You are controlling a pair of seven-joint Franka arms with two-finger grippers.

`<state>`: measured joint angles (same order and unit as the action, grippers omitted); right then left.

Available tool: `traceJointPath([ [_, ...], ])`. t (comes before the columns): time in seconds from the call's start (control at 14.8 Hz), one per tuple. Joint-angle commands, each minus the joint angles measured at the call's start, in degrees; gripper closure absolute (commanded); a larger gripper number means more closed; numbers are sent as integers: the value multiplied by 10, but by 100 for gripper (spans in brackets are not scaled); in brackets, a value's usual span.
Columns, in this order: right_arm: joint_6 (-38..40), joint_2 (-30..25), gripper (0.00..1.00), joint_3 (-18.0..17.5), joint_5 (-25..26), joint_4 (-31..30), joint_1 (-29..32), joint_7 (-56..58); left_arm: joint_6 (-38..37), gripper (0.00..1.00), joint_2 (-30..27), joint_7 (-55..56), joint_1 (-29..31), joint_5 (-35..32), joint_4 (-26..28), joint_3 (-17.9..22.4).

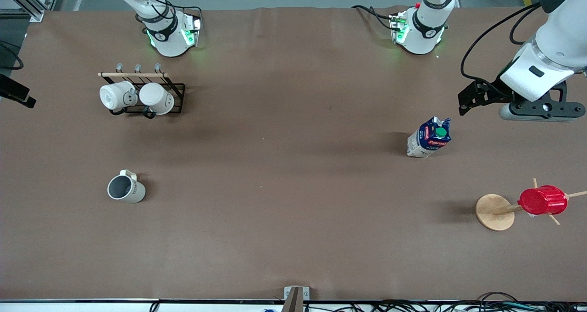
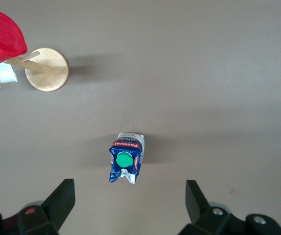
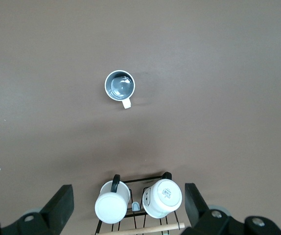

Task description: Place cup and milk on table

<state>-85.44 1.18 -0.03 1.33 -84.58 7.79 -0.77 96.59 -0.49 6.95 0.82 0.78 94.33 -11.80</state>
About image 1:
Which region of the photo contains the blue white milk carton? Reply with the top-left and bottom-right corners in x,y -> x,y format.
407,117 -> 452,158

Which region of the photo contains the grey ceramic mug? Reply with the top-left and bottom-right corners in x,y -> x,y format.
107,169 -> 146,204

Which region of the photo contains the red plastic cup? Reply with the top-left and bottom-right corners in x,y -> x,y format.
518,185 -> 568,216

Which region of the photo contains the white mug with grey print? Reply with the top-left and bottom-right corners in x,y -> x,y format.
100,81 -> 138,111

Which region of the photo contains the wooden mug tree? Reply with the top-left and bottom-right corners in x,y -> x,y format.
475,178 -> 587,232

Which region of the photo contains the plain white mug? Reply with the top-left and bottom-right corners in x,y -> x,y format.
139,83 -> 175,116

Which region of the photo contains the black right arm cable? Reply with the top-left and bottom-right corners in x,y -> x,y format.
0,41 -> 24,71

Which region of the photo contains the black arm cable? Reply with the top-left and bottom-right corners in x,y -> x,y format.
460,2 -> 543,81
0,41 -> 24,71

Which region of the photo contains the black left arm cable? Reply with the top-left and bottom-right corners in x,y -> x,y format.
460,2 -> 543,81

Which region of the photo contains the aluminium frame profile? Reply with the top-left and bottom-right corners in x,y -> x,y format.
0,0 -> 64,22

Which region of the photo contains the black left base cable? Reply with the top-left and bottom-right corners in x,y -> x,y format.
352,5 -> 396,31

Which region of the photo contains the black base cable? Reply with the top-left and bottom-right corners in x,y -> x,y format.
161,2 -> 203,23
352,5 -> 396,31

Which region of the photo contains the black wire mug rack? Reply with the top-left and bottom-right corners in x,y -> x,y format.
98,63 -> 186,119

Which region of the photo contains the black right base cable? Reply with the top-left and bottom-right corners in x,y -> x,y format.
161,2 -> 203,23

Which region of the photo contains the black cable loop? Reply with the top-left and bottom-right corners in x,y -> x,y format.
477,292 -> 521,304

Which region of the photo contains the black cable bundle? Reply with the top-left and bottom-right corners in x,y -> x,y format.
304,299 -> 587,312

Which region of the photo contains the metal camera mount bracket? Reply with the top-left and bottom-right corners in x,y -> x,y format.
284,286 -> 310,312

